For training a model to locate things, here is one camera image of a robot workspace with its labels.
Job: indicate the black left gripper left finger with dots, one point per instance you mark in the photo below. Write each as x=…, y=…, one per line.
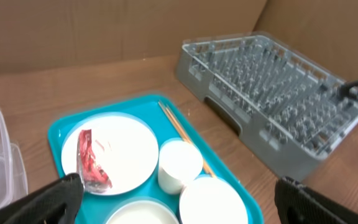
x=58, y=202

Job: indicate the grey bowl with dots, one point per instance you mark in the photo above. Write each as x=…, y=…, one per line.
x=145, y=211

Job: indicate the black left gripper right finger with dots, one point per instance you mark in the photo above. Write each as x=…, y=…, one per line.
x=298, y=204

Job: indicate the grey dish rack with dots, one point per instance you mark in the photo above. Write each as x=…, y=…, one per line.
x=287, y=109

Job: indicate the red snack wrapper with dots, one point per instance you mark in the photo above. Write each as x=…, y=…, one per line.
x=93, y=176

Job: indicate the wooden chopstick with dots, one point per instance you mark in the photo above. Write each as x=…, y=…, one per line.
x=180, y=129
x=182, y=157

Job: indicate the white bowl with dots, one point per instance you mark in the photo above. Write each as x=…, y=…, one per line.
x=211, y=200

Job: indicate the white cup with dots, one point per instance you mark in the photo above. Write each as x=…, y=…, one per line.
x=169, y=183

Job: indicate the large white plate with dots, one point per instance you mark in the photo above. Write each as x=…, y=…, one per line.
x=124, y=146

